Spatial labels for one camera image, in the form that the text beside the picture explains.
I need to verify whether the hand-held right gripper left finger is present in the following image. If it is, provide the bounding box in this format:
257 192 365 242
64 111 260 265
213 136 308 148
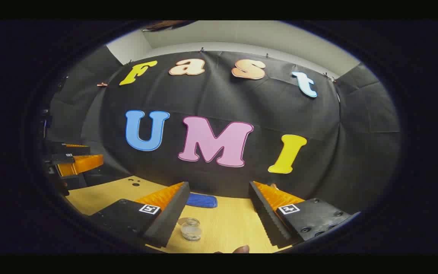
89 182 191 249

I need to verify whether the clear plastic water bottle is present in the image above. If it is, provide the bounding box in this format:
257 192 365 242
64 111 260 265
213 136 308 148
179 217 203 242

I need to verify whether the blue cloth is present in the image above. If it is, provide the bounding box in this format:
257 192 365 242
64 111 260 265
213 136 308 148
186 193 218 209

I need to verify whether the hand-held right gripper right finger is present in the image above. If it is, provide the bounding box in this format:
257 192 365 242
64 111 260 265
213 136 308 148
248 181 361 248

